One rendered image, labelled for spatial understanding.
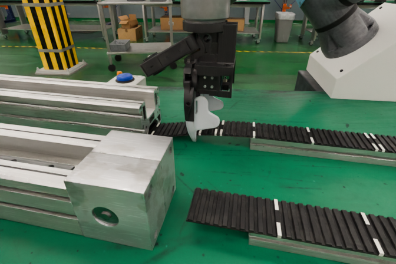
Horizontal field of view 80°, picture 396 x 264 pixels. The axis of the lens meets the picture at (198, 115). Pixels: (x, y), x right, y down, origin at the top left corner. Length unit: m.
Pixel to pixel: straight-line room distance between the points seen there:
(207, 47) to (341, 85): 0.44
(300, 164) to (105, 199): 0.32
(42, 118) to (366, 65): 0.77
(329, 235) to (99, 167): 0.26
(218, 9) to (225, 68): 0.09
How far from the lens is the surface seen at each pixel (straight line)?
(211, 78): 0.39
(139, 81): 0.62
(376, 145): 0.51
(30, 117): 0.60
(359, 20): 0.81
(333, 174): 0.46
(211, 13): 0.36
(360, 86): 0.76
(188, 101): 0.39
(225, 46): 0.38
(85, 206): 0.30
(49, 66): 3.80
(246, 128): 0.46
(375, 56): 0.74
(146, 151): 0.30
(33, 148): 0.42
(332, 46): 0.82
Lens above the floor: 1.05
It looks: 29 degrees down
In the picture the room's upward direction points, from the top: straight up
